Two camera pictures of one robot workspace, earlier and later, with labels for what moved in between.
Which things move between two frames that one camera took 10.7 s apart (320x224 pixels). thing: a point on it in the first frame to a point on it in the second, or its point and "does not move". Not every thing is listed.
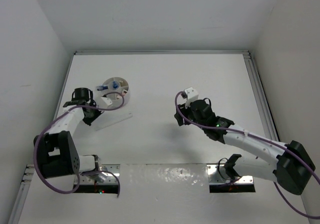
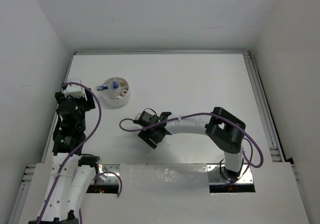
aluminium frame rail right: x=262 y=95 does not move
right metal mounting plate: x=220 y=182 does not move
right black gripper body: x=187 y=113 to x=145 y=134
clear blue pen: x=102 y=87 does not move
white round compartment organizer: x=118 y=91 does not move
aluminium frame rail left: x=15 y=215 does not move
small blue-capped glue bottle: x=115 y=86 does not move
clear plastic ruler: x=107 y=118 to x=164 y=143
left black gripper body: x=90 y=116 to x=84 y=105
